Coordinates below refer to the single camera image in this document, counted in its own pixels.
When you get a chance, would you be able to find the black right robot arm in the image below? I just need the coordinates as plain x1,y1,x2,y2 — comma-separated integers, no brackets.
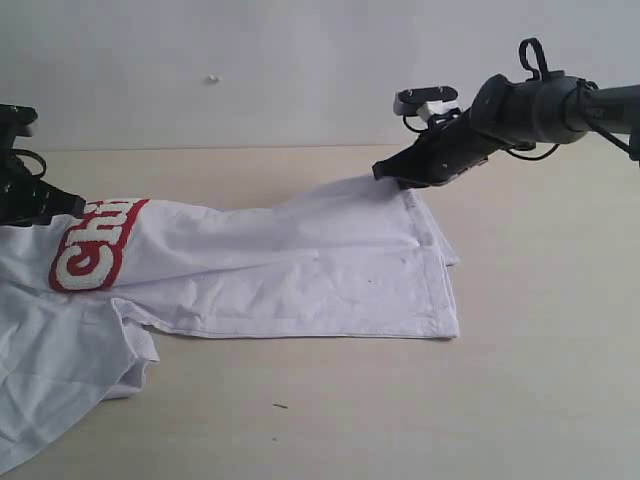
372,72,639,189

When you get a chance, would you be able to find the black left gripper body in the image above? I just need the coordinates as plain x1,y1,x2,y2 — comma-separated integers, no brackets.
1,104,47,225

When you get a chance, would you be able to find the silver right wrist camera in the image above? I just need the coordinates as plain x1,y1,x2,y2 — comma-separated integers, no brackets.
393,86,459,121

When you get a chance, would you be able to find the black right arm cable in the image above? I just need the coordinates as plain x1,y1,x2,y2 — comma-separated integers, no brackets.
517,37,549,81

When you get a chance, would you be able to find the white t-shirt red patch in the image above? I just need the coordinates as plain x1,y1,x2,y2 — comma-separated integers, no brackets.
1,176,459,472

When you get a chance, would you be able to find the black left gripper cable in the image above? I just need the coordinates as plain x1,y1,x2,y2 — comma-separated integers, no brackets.
9,147,47,181

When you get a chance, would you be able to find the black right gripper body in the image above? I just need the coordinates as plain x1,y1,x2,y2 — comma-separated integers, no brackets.
419,113,505,186

